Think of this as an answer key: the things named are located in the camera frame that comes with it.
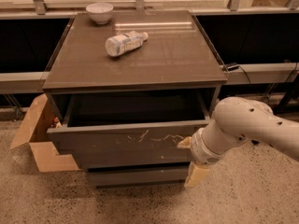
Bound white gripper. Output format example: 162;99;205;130
177;128;223;188

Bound grey top drawer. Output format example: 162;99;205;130
48;89;209;169

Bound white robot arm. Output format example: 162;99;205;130
178;97;299;188

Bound grey drawer cabinet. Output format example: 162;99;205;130
43;11;226;187

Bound small black device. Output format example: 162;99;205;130
223;63;239;72

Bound black stand leg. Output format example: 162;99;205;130
274;75;299;114

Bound white plastic bottle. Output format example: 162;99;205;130
105;31;149;57

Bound items inside cardboard box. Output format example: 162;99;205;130
53;117;62;128

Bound brown cardboard box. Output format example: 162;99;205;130
10;94;79;173

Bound white ceramic bowl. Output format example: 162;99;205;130
86;2;114;24

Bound black cable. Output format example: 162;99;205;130
236;64;252;85

